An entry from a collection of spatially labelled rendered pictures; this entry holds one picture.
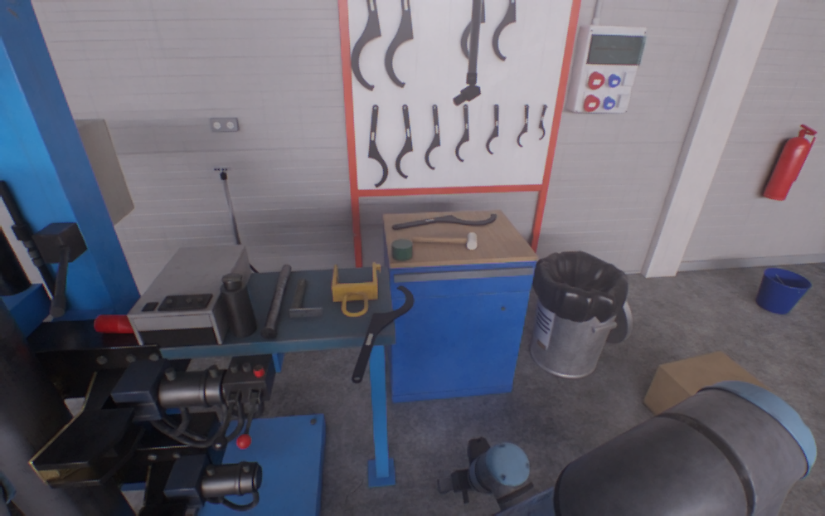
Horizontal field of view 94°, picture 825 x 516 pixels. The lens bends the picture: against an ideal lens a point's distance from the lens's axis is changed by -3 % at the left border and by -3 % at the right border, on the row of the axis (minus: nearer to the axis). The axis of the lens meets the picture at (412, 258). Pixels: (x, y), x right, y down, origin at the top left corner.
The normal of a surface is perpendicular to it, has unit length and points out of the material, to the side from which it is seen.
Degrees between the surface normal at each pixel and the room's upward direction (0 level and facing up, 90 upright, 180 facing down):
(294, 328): 0
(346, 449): 0
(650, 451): 30
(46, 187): 90
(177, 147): 90
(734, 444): 15
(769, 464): 45
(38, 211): 90
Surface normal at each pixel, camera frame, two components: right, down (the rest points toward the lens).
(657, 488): -0.44, -0.45
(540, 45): 0.12, 0.50
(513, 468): 0.15, -0.66
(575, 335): -0.32, 0.51
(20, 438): 0.77, 0.33
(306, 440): 0.01, -0.87
